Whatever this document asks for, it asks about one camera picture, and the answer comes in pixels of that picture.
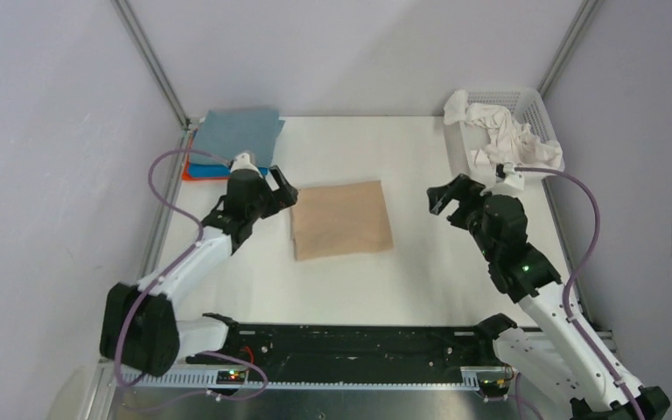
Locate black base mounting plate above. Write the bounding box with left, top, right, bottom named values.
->
left=220, top=323, right=515, bottom=386

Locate front aluminium rail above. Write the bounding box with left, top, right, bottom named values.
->
left=96, top=330, right=624, bottom=390

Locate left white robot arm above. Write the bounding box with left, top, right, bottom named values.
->
left=99, top=165, right=298, bottom=377

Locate bright blue folded t shirt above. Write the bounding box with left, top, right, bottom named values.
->
left=187, top=163, right=270, bottom=180

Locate right small circuit board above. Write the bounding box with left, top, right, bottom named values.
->
left=479, top=379, right=512, bottom=399

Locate left small circuit board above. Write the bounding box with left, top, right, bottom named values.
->
left=215, top=370, right=248, bottom=385

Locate left aluminium frame post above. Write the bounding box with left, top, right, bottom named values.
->
left=111, top=0, right=190, bottom=130

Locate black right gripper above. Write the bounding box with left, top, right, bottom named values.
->
left=426, top=173, right=497, bottom=261

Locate aluminium frame post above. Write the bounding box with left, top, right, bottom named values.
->
left=537, top=0, right=604, bottom=99
left=111, top=0, right=190, bottom=130

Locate beige t shirt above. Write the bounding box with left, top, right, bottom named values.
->
left=291, top=180, right=394, bottom=262

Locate orange folded t shirt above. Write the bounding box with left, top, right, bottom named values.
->
left=181, top=131, right=233, bottom=183

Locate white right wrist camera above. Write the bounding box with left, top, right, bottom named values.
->
left=483, top=163, right=525, bottom=196

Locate small circuit board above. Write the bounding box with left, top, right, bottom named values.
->
left=479, top=379, right=512, bottom=399
left=215, top=370, right=248, bottom=385

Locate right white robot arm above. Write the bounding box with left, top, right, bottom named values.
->
left=427, top=174, right=670, bottom=419

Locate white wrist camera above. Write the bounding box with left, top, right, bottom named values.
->
left=228, top=150, right=260, bottom=173
left=483, top=163, right=525, bottom=196

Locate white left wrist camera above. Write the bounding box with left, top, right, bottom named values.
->
left=228, top=150, right=260, bottom=173

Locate grey-blue folded t shirt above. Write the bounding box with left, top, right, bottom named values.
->
left=191, top=108, right=285, bottom=167

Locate white crumpled t shirt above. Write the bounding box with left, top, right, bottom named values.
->
left=444, top=87, right=564, bottom=175

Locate right aluminium frame post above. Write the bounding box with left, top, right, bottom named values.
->
left=537, top=0, right=604, bottom=99

